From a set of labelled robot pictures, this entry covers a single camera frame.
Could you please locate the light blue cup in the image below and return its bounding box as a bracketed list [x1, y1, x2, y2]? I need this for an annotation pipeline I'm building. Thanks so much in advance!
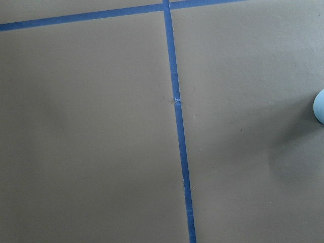
[313, 90, 324, 124]

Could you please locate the crossing blue tape strip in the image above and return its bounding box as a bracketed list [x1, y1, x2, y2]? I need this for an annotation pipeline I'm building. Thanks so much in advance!
[0, 0, 250, 32]

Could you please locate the long blue tape strip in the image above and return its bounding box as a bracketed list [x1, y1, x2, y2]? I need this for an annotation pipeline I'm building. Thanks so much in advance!
[163, 1, 197, 242]

